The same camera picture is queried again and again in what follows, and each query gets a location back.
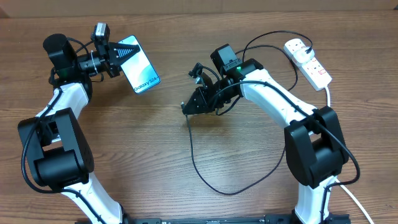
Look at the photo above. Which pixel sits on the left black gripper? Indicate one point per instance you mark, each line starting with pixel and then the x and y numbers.
pixel 114 49

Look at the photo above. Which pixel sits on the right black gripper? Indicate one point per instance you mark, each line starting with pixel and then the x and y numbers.
pixel 201 96

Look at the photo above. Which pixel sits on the Galaxy smartphone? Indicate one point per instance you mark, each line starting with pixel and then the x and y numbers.
pixel 138 69

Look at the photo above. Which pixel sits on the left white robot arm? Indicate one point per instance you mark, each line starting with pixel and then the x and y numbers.
pixel 56 157

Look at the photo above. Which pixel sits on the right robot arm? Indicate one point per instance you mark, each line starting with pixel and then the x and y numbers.
pixel 314 145

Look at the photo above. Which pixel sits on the white charger plug adapter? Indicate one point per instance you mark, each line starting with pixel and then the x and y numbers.
pixel 304 55

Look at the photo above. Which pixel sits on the white power strip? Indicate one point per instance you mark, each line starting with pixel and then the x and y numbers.
pixel 312 70

